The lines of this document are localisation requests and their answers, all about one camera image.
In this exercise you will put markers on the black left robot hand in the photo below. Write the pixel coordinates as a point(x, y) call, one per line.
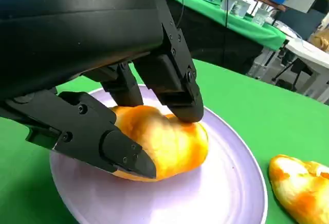
point(77, 41)

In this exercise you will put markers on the orange white toy bread roll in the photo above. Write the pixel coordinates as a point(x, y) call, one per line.
point(298, 183)
point(174, 147)

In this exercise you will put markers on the green cloth covered desk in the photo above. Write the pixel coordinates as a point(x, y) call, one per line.
point(231, 25)

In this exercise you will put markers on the lilac plate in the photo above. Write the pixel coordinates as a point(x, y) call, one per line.
point(205, 183)

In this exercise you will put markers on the green table cloth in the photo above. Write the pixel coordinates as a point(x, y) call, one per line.
point(257, 105)

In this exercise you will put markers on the white desk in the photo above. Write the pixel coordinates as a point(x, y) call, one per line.
point(308, 54)

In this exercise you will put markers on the tan bag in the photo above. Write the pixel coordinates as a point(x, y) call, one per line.
point(320, 36)

